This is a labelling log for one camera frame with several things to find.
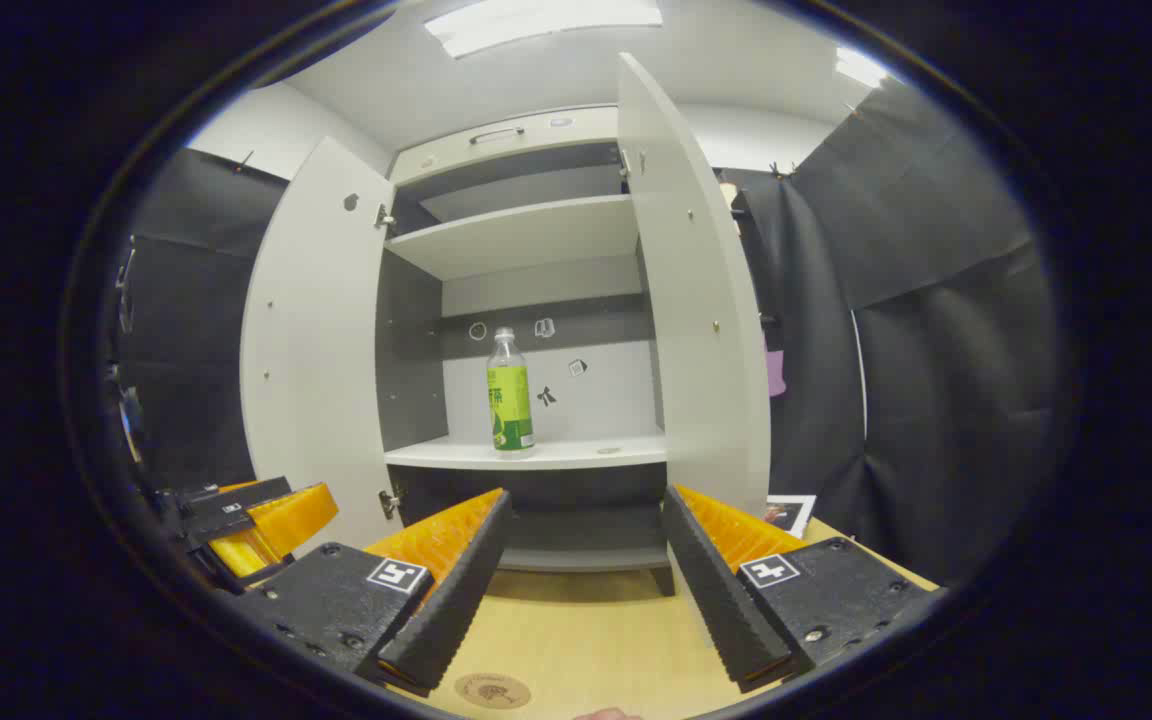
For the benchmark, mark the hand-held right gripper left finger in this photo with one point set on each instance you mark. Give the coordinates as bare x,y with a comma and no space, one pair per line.
456,590

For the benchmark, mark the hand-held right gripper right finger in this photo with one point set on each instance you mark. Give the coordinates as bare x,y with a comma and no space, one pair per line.
721,590

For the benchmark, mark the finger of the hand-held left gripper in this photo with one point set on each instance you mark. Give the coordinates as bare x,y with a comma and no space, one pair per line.
281,520
241,498

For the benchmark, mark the round brown coaster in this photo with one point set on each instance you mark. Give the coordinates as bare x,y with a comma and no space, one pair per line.
492,691

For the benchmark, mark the white cabinet door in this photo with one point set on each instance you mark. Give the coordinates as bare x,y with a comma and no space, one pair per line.
316,350
706,350

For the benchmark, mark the green label plastic bottle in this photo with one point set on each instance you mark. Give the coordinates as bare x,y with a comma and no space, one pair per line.
510,400

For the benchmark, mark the white cabinet shelf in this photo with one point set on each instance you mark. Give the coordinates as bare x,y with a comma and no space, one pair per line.
536,452
516,235

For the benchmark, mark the white and grey cabinet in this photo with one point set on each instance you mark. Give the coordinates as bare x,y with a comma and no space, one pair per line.
596,400

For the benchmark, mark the white portrait cover book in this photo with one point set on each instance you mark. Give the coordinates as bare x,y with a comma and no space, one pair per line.
792,512

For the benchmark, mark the dark equipment stand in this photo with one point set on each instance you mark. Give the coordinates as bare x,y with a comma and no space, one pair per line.
126,300

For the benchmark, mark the black cloth clip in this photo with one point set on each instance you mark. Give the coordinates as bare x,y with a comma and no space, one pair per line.
782,170
242,160

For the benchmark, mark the small ceiling light panel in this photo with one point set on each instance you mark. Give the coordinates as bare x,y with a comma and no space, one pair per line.
858,68

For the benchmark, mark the long ceiling light panel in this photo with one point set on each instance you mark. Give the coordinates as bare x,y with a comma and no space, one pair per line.
536,22

